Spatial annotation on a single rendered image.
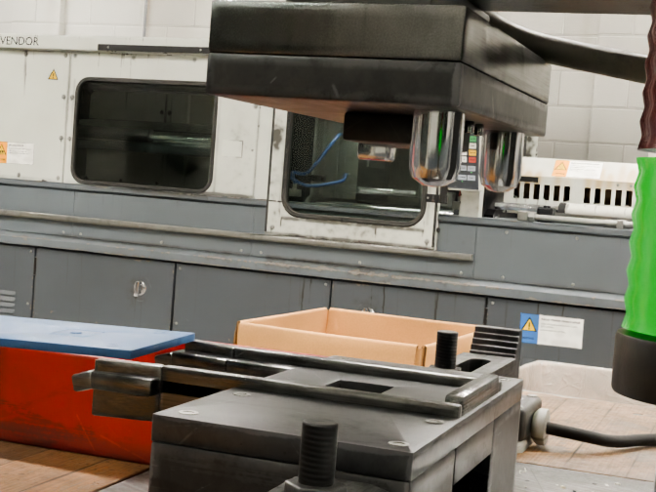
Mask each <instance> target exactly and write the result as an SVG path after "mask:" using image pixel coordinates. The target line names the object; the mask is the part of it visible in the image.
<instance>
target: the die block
mask: <svg viewBox="0 0 656 492"><path fill-rule="evenodd" d="M520 408H521V401H520V400H519V401H518V402H517V403H516V404H515V405H514V406H512V407H511V408H509V409H508V410H507V411H505V412H504V413H503V414H501V415H500V416H499V417H497V418H496V419H495V420H493V421H492V422H491V423H489V424H488V425H487V426H485V427H484V428H483V429H481V430H480V431H478V432H477V433H475V434H474V435H473V436H471V437H470V438H469V439H467V440H466V441H465V442H463V443H462V444H461V445H459V446H458V447H457V448H455V449H454V450H453V451H451V452H450V453H449V454H447V455H446V456H445V457H443V458H442V459H440V460H439V461H438V462H436V463H435V464H434V465H432V466H431V467H430V468H428V469H427V470H426V471H424V472H423V473H421V474H420V475H419V476H417V477H416V478H415V479H413V480H412V481H403V480H397V479H391V478H385V477H378V476H373V475H367V474H361V473H354V472H348V471H335V478H338V479H343V480H349V481H356V482H362V483H368V484H373V485H375V486H378V487H380V488H382V489H384V490H387V491H389V492H513V490H514V478H515V466H516V454H517V443H518V431H519V419H520ZM298 474H299V464H294V463H287V462H281V461H275V460H270V459H263V458H257V457H251V456H244V455H238V454H232V453H227V452H220V451H214V450H208V449H202V448H195V447H189V446H183V445H177V444H171V443H165V442H159V441H152V443H151V453H150V467H149V482H148V492H268V491H269V490H271V489H273V488H275V487H277V486H279V485H280V484H282V483H284V482H285V480H288V479H291V478H293V477H295V476H298Z"/></svg>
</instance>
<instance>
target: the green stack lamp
mask: <svg viewBox="0 0 656 492"><path fill-rule="evenodd" d="M636 163H637V168H638V174H637V177H636V179H635V184H634V189H635V206H634V208H633V210H632V220H633V226H634V229H633V232H632V235H631V238H630V240H629V245H630V251H631V258H630V261H629V264H628V267H627V269H626V271H627V276H628V282H629V285H628V288H627V291H626V294H625V297H624V302H625V308H626V314H625V317H624V320H623V323H622V325H621V326H622V327H623V328H625V329H628V330H630V331H634V332H638V333H641V334H645V335H650V336H655V337H656V157H637V158H636Z"/></svg>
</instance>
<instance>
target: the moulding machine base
mask: <svg viewBox="0 0 656 492"><path fill-rule="evenodd" d="M266 207H267V201H266V200H264V199H253V198H241V197H229V196H219V195H207V194H195V193H183V192H172V191H160V190H148V189H136V188H125V187H113V186H101V185H89V184H67V183H55V182H43V181H32V180H20V179H8V178H0V209H4V210H14V211H24V212H34V213H44V214H55V215H65V216H75V217H85V218H95V219H106V220H115V221H126V222H136V223H146V224H157V225H166V226H186V227H196V228H207V229H216V230H227V231H237V232H248V233H257V234H265V221H266ZM437 221H438V227H439V228H440V231H439V232H438V233H437V241H436V250H431V251H440V252H451V253H461V254H472V255H473V261H460V260H450V259H440V258H430V257H420V256H410V255H400V254H391V253H381V252H370V251H360V250H351V249H341V248H331V247H321V246H310V245H301V244H291V243H281V242H271V241H262V240H251V239H241V238H231V237H221V236H212V235H202V234H191V233H181V232H172V231H162V230H152V229H142V228H131V227H122V226H112V225H93V224H83V223H73V222H63V221H53V220H43V219H33V218H24V217H13V216H3V215H0V315H4V316H14V317H26V318H37V319H48V320H58V321H69V322H80V323H91V324H101V325H112V326H123V327H135V328H145V329H156V330H167V331H178V332H188V333H195V336H194V339H195V340H201V341H208V342H216V343H224V344H232V343H233V337H234V332H235V327H236V322H237V321H240V320H246V319H253V318H260V317H266V316H273V315H279V314H285V313H291V312H297V311H304V310H310V309H316V308H327V309H328V310H329V309H330V308H341V309H349V310H357V311H365V312H373V313H380V314H388V315H396V316H405V317H413V318H421V319H429V320H437V321H446V322H454V323H463V324H471V325H485V326H494V327H503V328H512V329H520V330H522V340H521V352H520V363H519V366H522V365H524V364H526V363H530V362H533V361H537V360H546V361H555V362H562V363H570V364H577V365H585V366H593V367H601V368H608V369H612V366H613V355H614V345H615V334H616V332H617V330H618V329H620V328H623V327H622V326H621V325H622V323H623V320H624V317H625V314H626V308H625V302H624V297H625V294H626V291H627V288H628V285H629V282H628V276H627V271H626V269H627V267H628V264H629V261H630V258H631V251H630V245H629V240H630V238H631V235H632V232H633V230H632V229H628V228H625V229H616V228H608V227H603V226H593V225H571V224H559V223H541V222H524V221H518V220H517V218H500V219H496V218H475V217H463V216H459V215H449V214H438V218H437Z"/></svg>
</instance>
